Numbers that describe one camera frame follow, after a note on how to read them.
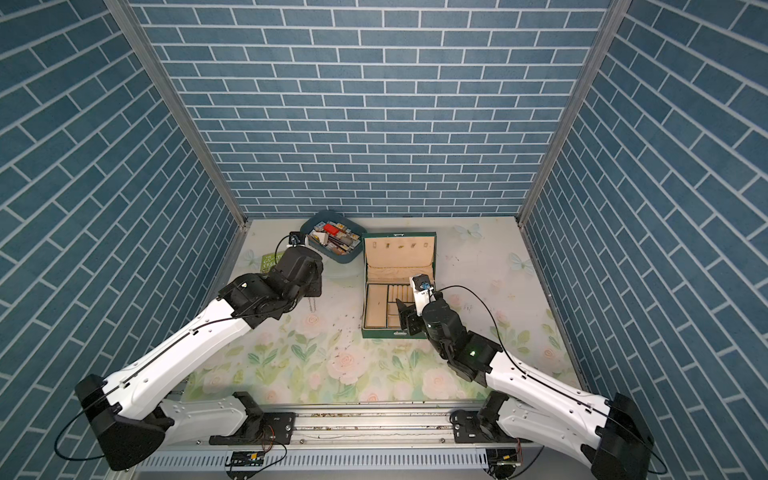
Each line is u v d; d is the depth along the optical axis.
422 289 0.64
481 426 0.65
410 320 0.66
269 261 1.05
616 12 0.70
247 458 0.72
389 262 0.93
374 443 0.74
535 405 0.48
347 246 1.09
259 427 0.67
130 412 0.38
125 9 0.69
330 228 1.16
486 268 1.05
